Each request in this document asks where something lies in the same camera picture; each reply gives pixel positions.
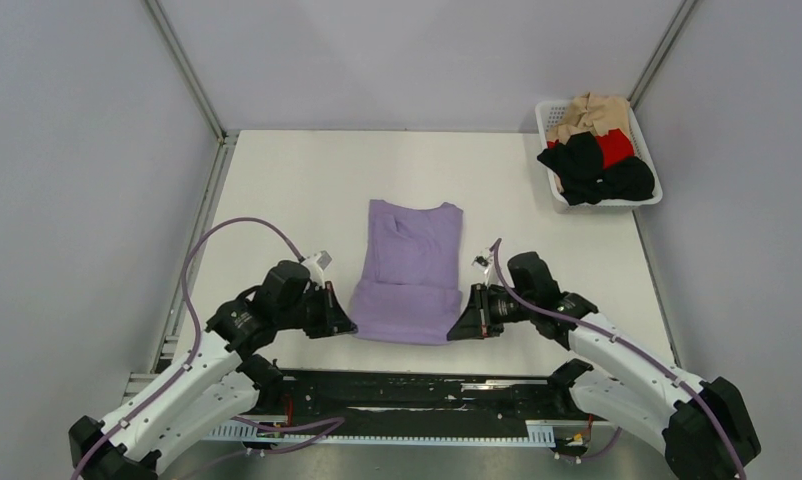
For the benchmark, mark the red t shirt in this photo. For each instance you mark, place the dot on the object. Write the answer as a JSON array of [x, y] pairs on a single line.
[[585, 153]]

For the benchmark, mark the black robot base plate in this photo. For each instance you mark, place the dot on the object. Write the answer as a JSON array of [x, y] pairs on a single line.
[[420, 405]]

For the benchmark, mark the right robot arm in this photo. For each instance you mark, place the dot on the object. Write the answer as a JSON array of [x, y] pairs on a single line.
[[702, 428]]

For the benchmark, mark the left aluminium corner post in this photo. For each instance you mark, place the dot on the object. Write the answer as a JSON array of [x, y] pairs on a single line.
[[169, 36]]

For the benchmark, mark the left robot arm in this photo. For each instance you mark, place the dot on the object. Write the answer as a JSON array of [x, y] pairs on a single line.
[[221, 376]]

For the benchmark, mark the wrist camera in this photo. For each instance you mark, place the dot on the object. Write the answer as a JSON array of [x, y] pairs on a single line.
[[484, 259], [317, 264]]

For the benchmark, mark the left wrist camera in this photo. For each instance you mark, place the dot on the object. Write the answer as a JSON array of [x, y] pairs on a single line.
[[317, 264]]

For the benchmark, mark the purple t shirt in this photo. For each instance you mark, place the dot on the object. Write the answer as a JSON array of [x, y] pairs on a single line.
[[408, 292]]

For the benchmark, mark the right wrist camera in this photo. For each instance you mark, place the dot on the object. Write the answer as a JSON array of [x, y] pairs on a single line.
[[484, 259]]

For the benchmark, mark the right aluminium corner post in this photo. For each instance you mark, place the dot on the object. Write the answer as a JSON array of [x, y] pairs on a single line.
[[668, 40]]

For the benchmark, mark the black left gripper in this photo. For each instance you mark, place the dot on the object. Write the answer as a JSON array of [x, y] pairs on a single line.
[[335, 319]]

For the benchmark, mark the aluminium corner post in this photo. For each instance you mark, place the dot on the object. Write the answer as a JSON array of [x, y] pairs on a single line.
[[169, 36], [668, 40]]

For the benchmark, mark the black t shirt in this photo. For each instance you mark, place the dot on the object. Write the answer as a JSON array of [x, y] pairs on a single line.
[[629, 180]]

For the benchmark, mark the beige t shirt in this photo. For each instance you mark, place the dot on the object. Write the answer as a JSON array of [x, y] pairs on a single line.
[[596, 114]]

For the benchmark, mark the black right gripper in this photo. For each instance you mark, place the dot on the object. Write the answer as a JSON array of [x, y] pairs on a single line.
[[476, 322]]

